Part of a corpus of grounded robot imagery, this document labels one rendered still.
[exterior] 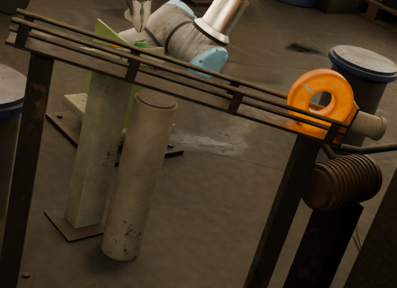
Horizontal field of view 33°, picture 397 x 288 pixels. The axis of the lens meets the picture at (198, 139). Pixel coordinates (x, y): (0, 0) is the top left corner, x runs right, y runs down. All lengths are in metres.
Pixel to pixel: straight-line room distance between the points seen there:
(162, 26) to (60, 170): 0.64
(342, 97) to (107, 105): 0.68
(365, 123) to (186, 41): 0.98
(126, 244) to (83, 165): 0.27
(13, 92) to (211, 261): 0.80
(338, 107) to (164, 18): 1.07
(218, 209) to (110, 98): 0.70
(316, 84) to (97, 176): 0.78
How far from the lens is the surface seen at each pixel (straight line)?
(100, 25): 2.62
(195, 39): 2.43
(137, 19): 1.94
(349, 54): 3.09
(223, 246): 2.25
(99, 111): 1.93
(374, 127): 1.67
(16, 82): 1.99
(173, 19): 2.53
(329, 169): 1.73
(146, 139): 1.84
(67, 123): 2.70
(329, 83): 1.60
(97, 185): 2.08
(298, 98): 1.59
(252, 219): 2.43
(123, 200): 1.95
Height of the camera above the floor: 1.27
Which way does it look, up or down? 26 degrees down
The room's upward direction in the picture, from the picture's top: 16 degrees clockwise
